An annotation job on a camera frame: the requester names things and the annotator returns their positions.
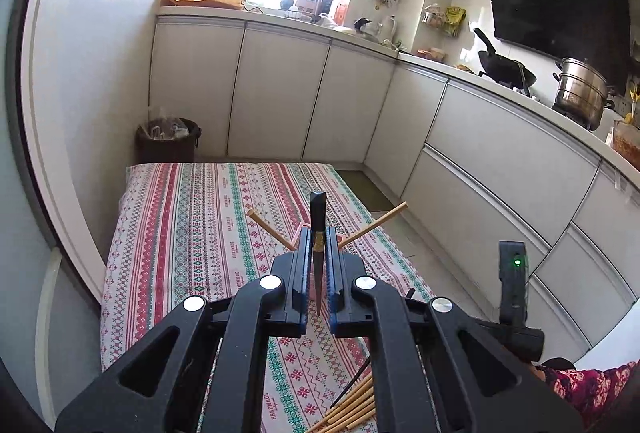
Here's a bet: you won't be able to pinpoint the knife block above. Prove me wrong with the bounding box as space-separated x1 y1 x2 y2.
296 0 335 16

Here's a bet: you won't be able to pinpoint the striped patterned tablecloth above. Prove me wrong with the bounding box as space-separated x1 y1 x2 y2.
100 161 438 433

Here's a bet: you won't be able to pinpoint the black wok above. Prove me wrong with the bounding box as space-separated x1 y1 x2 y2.
472 28 538 96

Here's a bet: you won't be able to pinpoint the yellow bag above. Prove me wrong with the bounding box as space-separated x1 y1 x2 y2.
442 7 467 38

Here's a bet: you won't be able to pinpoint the glass bowl with red food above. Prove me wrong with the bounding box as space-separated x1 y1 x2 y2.
612 118 640 171

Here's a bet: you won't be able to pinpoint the person's right forearm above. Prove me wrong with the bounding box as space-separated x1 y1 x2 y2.
532 355 640 416

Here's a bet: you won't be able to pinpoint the black chopstick with gold band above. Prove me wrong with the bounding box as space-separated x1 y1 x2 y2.
309 191 329 317

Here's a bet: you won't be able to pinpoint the white base cabinets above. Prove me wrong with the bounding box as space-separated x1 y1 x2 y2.
149 8 640 364

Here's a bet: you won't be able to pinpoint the glass kettle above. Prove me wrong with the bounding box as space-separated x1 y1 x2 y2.
354 18 383 41

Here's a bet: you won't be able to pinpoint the brown floor mat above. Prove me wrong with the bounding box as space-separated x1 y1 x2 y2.
336 170 396 214

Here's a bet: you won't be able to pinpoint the pile of wooden chopsticks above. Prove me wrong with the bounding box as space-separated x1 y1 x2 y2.
305 372 377 433

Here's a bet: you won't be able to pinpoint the dark trash bin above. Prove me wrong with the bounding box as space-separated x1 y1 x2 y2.
136 117 202 164

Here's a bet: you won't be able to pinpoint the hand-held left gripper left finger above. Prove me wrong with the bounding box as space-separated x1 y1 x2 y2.
54 232 314 433

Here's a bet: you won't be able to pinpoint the plain black chopstick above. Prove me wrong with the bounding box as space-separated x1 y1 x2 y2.
331 354 372 408

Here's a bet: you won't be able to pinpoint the glass sliding door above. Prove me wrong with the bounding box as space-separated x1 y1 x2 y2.
0 0 126 433

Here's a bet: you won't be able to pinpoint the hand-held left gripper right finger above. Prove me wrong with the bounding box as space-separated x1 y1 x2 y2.
324 232 586 433

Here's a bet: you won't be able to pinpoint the steel stock pot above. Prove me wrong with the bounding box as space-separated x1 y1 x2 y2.
552 58 617 132

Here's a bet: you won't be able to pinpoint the wooden chopstick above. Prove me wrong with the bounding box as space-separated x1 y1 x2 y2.
246 209 297 251
338 202 409 248

